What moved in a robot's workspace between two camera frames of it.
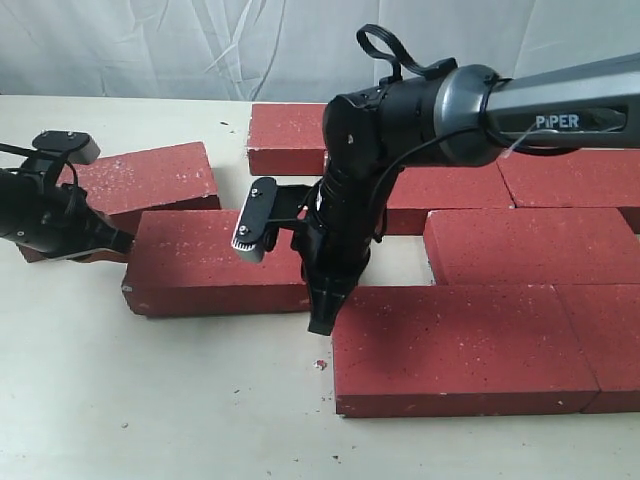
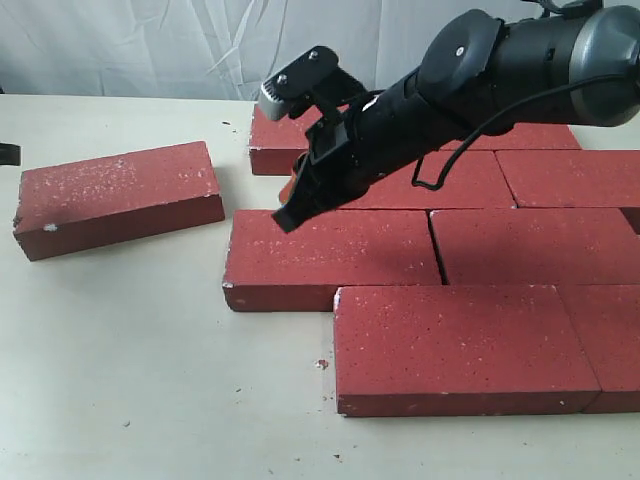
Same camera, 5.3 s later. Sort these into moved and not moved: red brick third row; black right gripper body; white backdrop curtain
Moved: black right gripper body
Not moved: white backdrop curtain; red brick third row
